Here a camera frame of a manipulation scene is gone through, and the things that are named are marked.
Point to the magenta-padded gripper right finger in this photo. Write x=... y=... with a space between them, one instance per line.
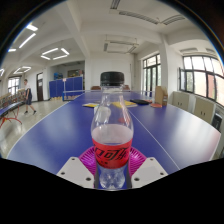
x=146 y=170

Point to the clear red-labelled drink bottle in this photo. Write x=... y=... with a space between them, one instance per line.
x=112 y=140

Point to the white low cabinet row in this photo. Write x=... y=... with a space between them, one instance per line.
x=193 y=106

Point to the ceiling air conditioner unit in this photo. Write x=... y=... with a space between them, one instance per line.
x=120 y=47

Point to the ceiling light strips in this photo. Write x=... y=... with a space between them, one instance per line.
x=53 y=53

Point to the large black-framed window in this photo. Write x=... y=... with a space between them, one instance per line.
x=203 y=78

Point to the person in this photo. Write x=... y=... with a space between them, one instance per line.
x=28 y=95

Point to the large yellow book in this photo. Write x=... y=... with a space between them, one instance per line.
x=128 y=104

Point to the blue partition boards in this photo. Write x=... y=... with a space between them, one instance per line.
x=66 y=86

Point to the dark brown door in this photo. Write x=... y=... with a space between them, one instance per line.
x=40 y=87

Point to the brown chair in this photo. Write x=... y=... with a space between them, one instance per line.
x=95 y=88

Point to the blue red-legged table tennis table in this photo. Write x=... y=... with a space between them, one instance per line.
x=10 y=108

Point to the brown cardboard box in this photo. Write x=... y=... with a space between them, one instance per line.
x=161 y=96

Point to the colourful shelf unit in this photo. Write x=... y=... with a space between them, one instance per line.
x=11 y=97

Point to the black-framed glass doors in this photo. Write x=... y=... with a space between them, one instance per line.
x=151 y=75

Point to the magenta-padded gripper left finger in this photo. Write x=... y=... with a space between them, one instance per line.
x=77 y=170

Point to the small yellow and blue book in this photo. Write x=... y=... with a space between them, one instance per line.
x=90 y=105

